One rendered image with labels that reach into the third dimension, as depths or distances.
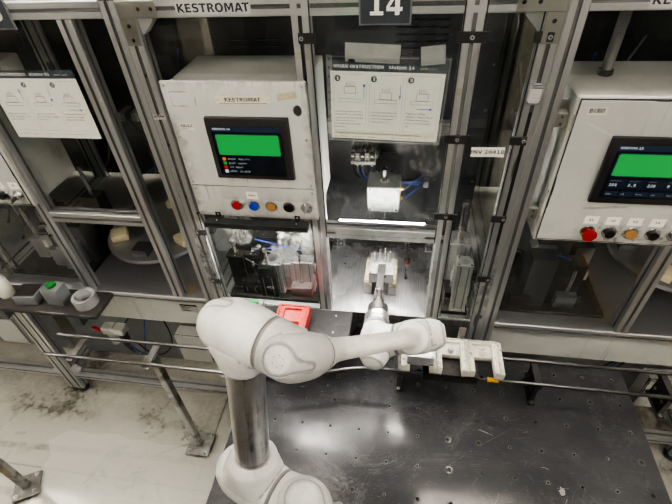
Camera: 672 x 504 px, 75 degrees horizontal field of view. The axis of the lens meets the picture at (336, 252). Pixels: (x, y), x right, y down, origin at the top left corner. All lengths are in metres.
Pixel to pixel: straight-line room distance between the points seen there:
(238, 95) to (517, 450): 1.49
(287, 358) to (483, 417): 1.08
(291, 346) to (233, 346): 0.15
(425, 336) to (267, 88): 0.86
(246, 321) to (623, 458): 1.42
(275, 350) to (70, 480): 2.03
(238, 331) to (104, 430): 1.95
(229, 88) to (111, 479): 2.06
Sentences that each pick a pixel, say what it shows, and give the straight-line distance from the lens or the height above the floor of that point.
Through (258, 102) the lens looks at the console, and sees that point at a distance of 1.30.
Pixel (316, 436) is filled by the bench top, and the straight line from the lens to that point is 1.75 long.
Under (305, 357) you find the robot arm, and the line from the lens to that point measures 0.93.
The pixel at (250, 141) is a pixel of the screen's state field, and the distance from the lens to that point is 1.33.
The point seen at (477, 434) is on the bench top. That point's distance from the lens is 1.79.
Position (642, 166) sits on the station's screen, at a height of 1.62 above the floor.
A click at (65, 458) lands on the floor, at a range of 2.90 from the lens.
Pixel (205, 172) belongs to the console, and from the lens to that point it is 1.48.
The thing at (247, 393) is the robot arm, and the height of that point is 1.29.
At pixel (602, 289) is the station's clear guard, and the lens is 1.78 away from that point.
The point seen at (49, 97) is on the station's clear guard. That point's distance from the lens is 1.65.
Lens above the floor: 2.25
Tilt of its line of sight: 41 degrees down
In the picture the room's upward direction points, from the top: 4 degrees counter-clockwise
